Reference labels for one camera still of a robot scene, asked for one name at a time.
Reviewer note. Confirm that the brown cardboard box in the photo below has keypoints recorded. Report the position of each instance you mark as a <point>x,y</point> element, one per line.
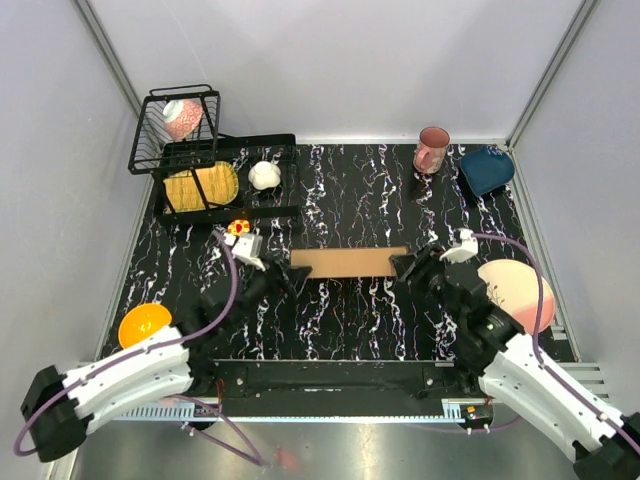
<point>339,263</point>

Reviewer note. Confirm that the pink cream round plate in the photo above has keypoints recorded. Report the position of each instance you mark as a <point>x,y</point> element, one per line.
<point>513,286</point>

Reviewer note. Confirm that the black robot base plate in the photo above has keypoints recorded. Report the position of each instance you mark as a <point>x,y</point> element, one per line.
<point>303,389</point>

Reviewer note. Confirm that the pink ceramic mug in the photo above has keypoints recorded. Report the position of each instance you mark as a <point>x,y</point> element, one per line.
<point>431,150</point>

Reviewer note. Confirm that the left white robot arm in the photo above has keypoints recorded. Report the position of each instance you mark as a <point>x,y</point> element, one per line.
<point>61,409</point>

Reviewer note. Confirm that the black wire dish rack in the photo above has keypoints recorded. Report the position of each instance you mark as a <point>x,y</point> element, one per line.
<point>156,154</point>

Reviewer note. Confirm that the red yellow flower toy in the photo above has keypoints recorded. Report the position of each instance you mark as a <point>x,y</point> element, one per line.
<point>238,227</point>

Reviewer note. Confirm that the orange round bowl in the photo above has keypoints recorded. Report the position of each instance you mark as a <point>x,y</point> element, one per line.
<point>141,322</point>

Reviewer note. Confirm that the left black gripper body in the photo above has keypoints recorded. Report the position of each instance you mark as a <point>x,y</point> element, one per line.
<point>257,284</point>

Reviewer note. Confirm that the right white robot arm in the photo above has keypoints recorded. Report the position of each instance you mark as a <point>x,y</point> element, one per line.
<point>495,353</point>

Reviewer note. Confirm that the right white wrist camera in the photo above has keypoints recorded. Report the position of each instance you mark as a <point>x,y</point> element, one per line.
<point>465,249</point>

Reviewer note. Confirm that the yellow woven plate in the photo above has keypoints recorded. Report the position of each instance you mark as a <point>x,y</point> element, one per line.
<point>192,190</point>

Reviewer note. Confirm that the dark blue dish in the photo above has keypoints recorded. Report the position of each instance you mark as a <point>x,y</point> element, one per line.
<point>487,169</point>

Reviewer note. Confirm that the pink patterned bowl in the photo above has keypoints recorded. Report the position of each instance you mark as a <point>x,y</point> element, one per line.
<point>181,118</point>

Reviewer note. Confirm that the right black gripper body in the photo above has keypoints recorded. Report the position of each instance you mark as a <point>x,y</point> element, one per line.
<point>430,279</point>

